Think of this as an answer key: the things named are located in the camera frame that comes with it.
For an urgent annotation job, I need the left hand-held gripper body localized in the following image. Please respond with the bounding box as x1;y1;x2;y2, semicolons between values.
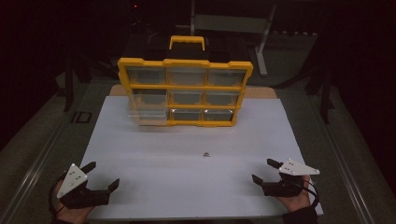
56;162;112;210

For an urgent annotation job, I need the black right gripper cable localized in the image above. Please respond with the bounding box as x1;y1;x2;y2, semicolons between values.
302;178;320;209

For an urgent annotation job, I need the person's left hand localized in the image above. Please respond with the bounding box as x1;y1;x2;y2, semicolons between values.
50;180;95;224

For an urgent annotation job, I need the black stand leg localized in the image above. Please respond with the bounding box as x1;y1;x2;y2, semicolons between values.
318;69;335;125
63;54;77;113

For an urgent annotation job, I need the yellow drawer organizer rack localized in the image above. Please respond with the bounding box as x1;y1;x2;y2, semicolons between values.
117;57;254;128

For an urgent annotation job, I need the white table mat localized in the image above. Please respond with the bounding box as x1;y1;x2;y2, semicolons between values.
78;95;325;219

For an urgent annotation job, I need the group of clear rack drawers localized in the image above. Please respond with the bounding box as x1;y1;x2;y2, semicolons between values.
125;65;248;122

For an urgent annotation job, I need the person's right hand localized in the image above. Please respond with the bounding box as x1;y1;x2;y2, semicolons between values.
275;175;313;214

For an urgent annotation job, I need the grey metal stand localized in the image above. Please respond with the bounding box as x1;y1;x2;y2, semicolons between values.
176;0;278;77

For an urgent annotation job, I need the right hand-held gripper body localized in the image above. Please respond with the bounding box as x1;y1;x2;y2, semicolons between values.
262;158;321;199

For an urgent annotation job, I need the black toolbox with yellow handle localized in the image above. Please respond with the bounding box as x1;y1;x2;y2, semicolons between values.
146;35;233;62

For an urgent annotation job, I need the aluminium frame rail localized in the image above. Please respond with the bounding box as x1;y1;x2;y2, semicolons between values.
0;122;68;220
311;92;375;224

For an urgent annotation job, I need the clear plastic drawer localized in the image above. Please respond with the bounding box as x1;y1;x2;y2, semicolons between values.
127;93;168;126

